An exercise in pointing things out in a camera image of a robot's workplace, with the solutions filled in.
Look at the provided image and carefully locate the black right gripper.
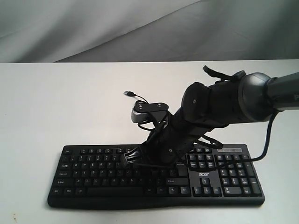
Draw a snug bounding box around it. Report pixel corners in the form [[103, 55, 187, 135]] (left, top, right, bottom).
[[120, 112, 194, 167]]

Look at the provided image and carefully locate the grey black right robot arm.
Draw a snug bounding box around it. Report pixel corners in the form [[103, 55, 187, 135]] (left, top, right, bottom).
[[120, 66, 299, 168]]

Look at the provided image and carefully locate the black acer keyboard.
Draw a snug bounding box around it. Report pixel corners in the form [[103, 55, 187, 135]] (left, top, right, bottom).
[[47, 144, 265, 210]]

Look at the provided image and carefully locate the grey backdrop cloth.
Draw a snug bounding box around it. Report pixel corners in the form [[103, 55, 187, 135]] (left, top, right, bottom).
[[0, 0, 299, 63]]

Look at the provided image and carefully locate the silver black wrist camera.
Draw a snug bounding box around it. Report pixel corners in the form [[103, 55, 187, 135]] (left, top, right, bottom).
[[131, 100, 169, 124]]

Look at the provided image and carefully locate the black usb cable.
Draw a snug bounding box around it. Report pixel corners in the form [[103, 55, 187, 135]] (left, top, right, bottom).
[[123, 90, 149, 105]]

